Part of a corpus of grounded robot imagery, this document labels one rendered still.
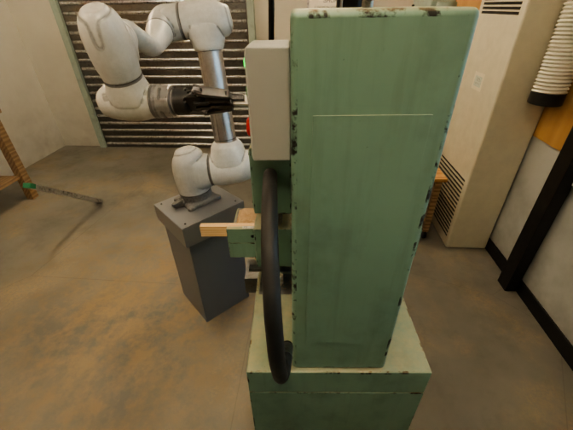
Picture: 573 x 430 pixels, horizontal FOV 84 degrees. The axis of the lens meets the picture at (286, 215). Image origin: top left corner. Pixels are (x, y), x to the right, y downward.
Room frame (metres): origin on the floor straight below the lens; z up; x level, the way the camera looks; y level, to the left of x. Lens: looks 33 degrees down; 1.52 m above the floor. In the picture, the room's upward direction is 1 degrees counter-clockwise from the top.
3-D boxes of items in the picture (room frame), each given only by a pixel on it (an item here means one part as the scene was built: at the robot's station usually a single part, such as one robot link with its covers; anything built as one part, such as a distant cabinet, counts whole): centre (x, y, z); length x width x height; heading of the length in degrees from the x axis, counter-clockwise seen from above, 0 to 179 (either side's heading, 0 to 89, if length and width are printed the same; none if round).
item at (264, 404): (0.71, -0.13, 0.35); 0.58 x 0.45 x 0.71; 179
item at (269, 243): (0.42, 0.02, 1.12); 0.33 x 0.05 x 0.36; 179
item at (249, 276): (0.98, 0.13, 0.58); 0.12 x 0.08 x 0.08; 179
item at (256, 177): (0.62, 0.03, 1.22); 0.09 x 0.08 x 0.15; 179
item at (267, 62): (0.51, 0.02, 1.40); 0.10 x 0.06 x 0.16; 179
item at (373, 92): (0.54, -0.12, 1.16); 0.22 x 0.22 x 0.72; 89
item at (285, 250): (0.65, 0.03, 1.02); 0.09 x 0.07 x 0.12; 89
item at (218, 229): (0.83, 0.00, 0.92); 0.55 x 0.02 x 0.04; 89
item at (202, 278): (1.41, 0.45, 0.30); 0.30 x 0.30 x 0.60; 41
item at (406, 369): (0.71, -0.12, 0.76); 0.57 x 0.45 x 0.09; 179
